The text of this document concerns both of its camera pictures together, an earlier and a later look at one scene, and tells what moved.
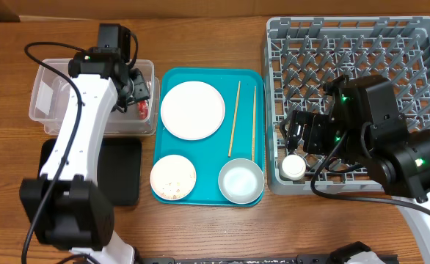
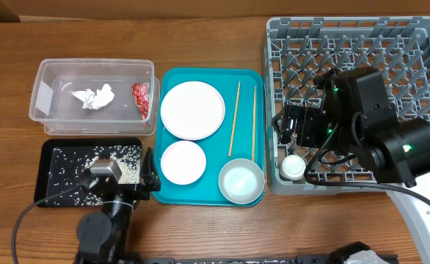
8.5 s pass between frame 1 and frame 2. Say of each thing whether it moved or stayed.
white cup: stayed
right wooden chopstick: stayed
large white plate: stayed
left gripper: moved
